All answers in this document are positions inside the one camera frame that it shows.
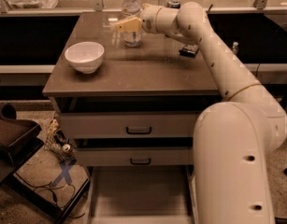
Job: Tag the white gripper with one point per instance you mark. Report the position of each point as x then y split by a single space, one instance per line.
148 19

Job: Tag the clear plastic water bottle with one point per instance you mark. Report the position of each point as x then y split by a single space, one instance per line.
131 7

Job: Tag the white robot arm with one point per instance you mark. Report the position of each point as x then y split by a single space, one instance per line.
232 137

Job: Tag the grey drawer cabinet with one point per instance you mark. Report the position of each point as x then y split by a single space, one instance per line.
155 69

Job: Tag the small background water bottle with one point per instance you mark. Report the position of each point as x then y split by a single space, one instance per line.
235 48

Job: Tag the top drawer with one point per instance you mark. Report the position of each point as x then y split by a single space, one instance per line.
127 117

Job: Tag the drawer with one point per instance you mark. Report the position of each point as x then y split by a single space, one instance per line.
127 117
140 195
135 151

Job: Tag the middle drawer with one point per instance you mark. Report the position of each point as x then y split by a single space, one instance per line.
135 151

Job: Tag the bottom drawer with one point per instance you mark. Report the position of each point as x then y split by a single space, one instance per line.
140 195

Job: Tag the energy drink can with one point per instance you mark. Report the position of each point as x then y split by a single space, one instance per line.
173 4

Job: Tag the dark snack bar packet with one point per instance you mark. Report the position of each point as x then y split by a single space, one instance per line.
189 51

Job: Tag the white bowl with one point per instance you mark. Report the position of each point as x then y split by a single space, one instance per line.
85 57

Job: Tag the blue tape cross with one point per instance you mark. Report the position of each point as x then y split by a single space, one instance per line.
64 175

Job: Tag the dark chair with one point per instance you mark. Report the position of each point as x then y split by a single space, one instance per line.
19 143

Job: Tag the wire basket with cans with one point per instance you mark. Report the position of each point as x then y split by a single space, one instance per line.
57 143

